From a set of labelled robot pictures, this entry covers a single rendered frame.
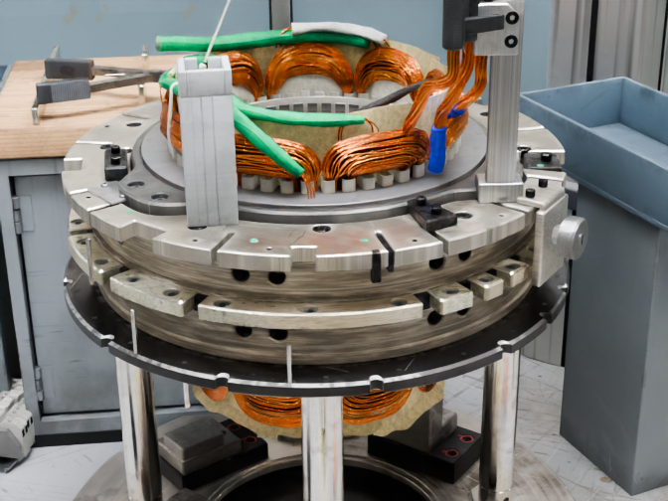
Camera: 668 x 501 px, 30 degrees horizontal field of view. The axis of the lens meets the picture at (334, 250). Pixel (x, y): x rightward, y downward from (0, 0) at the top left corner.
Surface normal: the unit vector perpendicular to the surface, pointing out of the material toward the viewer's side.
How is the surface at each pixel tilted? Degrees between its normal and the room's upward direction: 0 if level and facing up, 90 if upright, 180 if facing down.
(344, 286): 90
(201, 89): 90
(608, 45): 90
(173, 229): 0
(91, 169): 0
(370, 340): 90
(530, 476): 0
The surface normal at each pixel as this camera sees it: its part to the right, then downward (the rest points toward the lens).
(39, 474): -0.01, -0.91
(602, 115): 0.43, 0.37
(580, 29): -0.56, 0.35
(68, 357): 0.11, 0.41
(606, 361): -0.91, 0.18
